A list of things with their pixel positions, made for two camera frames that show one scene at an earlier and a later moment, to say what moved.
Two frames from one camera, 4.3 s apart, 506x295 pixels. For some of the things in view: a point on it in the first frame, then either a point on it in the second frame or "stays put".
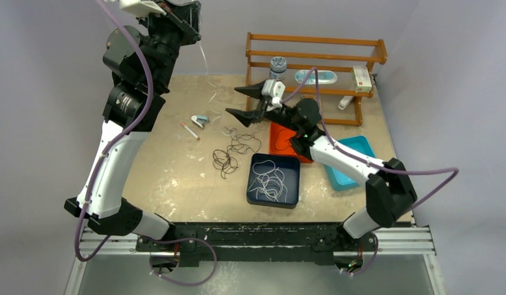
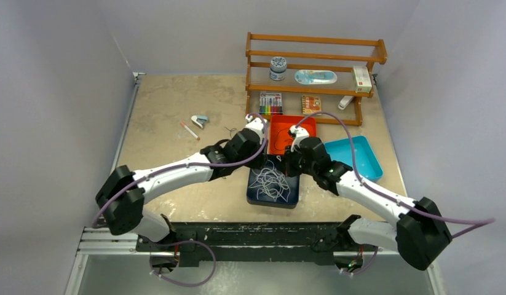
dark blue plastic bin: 273,180 stays put
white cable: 269,181 stays put
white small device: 345,101 stays put
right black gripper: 248,117 to 288,158
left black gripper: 184,18 to 258,161
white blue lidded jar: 278,66 stays put
